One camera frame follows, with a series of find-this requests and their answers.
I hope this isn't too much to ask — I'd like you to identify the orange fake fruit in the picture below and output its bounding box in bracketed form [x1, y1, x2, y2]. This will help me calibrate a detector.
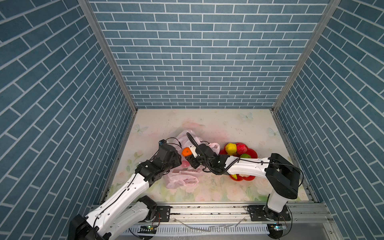
[182, 147, 193, 158]

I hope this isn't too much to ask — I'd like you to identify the pink plastic bag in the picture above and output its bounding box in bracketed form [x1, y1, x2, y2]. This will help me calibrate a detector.
[163, 129, 213, 190]

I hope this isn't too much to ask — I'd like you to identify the yellow round fake fruit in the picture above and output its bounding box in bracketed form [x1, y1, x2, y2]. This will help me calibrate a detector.
[225, 143, 237, 156]

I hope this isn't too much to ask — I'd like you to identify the red fake fruit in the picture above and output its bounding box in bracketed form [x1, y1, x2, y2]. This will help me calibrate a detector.
[236, 143, 248, 155]

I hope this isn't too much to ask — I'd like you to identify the green fake fruit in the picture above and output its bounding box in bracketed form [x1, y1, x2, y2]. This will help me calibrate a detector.
[240, 154, 252, 159]

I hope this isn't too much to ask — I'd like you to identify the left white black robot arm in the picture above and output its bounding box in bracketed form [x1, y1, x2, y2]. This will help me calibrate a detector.
[68, 144, 182, 240]

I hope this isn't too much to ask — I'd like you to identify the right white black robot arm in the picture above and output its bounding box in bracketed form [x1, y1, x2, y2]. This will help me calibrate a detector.
[182, 144, 301, 221]

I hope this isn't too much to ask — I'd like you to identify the right black corrugated cable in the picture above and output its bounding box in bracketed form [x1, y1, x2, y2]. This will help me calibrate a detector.
[185, 132, 241, 176]

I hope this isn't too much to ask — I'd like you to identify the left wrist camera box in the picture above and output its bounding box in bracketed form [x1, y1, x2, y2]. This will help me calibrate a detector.
[159, 139, 168, 147]

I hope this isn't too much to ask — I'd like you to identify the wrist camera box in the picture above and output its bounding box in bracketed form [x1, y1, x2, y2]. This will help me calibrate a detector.
[189, 146, 199, 158]
[159, 139, 168, 147]

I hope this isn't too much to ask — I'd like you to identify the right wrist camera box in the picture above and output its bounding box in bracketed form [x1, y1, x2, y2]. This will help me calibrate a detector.
[189, 146, 199, 158]

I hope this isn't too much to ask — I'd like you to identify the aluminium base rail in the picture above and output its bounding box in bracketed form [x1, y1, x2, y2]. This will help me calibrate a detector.
[78, 202, 343, 240]

